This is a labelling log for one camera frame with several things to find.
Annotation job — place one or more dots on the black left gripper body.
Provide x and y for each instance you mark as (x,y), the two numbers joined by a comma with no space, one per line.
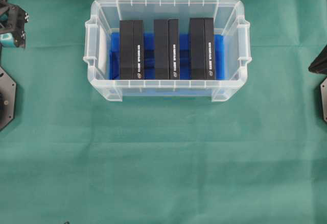
(13,20)

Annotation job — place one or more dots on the black realsense box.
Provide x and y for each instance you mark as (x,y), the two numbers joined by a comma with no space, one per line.
(202,49)
(132,50)
(166,49)

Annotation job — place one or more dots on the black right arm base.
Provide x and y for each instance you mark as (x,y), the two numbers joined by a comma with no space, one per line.
(323,90)

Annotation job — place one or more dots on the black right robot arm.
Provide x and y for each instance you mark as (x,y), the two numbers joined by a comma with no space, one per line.
(319,65)

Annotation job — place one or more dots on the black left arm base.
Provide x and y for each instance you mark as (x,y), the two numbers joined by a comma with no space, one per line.
(8,94)

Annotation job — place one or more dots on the clear plastic storage case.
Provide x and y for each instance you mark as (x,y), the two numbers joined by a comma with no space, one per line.
(229,21)

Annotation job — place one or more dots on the green table cloth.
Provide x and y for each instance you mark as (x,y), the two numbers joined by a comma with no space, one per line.
(69,155)

